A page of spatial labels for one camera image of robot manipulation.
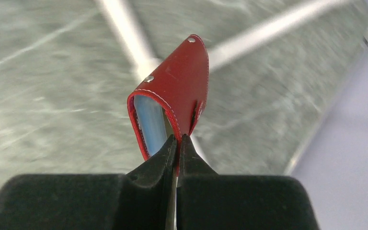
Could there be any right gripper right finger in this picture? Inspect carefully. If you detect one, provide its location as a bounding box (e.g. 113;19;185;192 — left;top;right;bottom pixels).
177;135;319;230

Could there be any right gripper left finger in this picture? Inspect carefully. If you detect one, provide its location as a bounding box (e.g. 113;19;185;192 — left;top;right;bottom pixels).
0;136;177;230

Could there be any red card holder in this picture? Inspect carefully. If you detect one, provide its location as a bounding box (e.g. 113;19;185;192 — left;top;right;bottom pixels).
127;34;209;160

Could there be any white pvc pipe frame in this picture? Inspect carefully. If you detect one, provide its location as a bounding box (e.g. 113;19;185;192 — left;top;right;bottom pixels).
103;0;368;165

